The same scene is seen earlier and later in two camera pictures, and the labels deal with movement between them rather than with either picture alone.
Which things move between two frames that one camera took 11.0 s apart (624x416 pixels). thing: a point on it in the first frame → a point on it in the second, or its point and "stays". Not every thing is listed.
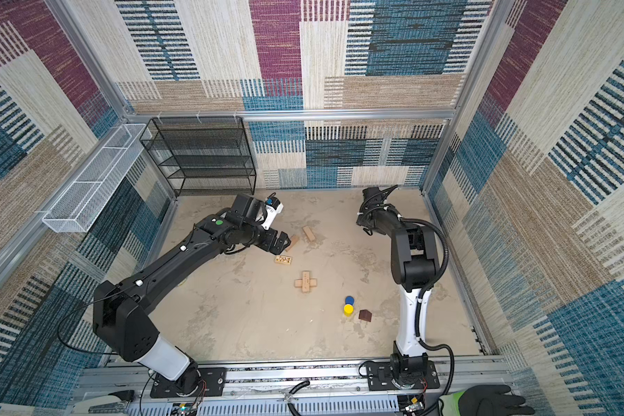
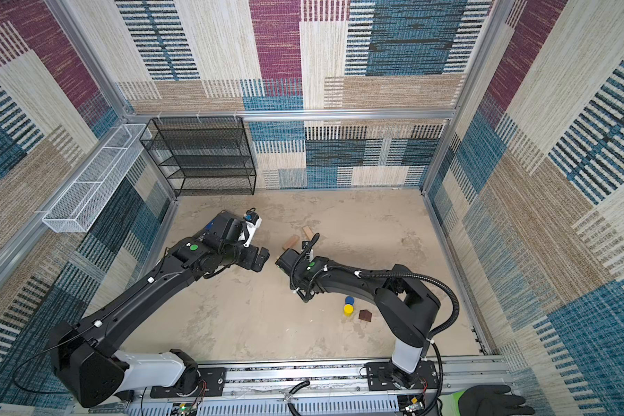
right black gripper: x=361 y=221 → x=294 y=283
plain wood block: x=309 y=233 stays
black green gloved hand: x=484 y=400 stays
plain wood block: x=294 y=240 stays
